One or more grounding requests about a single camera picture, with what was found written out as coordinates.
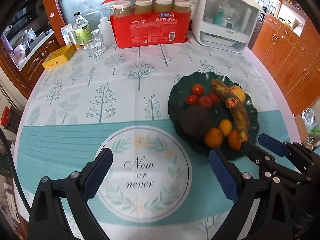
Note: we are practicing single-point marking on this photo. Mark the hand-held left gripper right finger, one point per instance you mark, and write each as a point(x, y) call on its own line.
point(222, 175)

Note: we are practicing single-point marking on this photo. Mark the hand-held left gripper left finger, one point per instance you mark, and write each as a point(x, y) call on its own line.
point(97, 172)

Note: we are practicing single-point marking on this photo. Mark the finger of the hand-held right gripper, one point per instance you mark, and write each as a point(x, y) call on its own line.
point(272, 142)
point(252, 151)

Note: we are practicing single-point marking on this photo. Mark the orange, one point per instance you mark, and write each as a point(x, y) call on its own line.
point(213, 137)
point(233, 141)

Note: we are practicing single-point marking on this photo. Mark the small yellow citrus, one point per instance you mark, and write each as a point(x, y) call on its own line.
point(225, 127)

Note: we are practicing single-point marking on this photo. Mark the brown spotted banana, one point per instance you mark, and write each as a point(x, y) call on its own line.
point(240, 115)

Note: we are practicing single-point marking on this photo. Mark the large yellow grapefruit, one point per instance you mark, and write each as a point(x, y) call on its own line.
point(238, 93)

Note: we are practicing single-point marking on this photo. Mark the dark avocado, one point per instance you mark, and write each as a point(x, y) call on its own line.
point(195, 121)

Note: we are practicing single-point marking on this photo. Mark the white floral printed plate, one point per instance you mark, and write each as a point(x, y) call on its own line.
point(150, 140)

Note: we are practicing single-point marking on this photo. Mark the small red tomato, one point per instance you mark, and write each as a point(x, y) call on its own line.
point(214, 97)
point(197, 89)
point(192, 99)
point(205, 101)

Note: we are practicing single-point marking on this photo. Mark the dark green scalloped plate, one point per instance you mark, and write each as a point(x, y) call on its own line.
point(180, 97)

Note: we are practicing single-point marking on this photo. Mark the cardboard box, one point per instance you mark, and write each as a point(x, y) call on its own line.
point(300, 125)

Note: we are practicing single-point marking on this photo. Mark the clear plastic bag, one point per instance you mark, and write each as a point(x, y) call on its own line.
point(308, 117)

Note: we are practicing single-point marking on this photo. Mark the teal striped table runner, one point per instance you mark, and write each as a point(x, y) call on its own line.
point(62, 142)

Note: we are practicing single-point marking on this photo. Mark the red basket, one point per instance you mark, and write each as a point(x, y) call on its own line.
point(5, 115)

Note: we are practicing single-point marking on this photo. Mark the tree print tablecloth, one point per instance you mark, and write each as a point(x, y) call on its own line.
point(125, 62)

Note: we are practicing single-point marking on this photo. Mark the yellow box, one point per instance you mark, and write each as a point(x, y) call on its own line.
point(57, 57)

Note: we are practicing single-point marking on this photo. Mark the clear glass cup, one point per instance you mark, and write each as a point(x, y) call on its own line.
point(95, 47)

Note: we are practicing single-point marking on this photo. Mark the wooden kitchen counter cabinet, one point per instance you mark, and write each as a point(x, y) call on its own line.
point(37, 62)

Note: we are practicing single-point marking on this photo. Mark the white countertop dish cabinet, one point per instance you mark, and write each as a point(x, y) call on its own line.
point(200, 30)

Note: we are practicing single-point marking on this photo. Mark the small metal tin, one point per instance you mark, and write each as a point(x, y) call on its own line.
point(73, 40)

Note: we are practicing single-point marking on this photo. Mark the white squeeze bottle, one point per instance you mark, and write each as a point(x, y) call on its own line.
point(105, 32)

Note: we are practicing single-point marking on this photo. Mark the glass bottle green label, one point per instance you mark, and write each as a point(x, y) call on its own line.
point(82, 32)

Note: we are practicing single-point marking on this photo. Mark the blue white carton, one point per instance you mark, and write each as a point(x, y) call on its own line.
point(66, 33)

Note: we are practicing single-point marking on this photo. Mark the red paper cup package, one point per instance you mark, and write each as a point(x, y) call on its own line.
point(150, 32)

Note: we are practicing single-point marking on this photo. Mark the brown wooden wall cabinet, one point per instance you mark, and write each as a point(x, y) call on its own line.
point(287, 55)

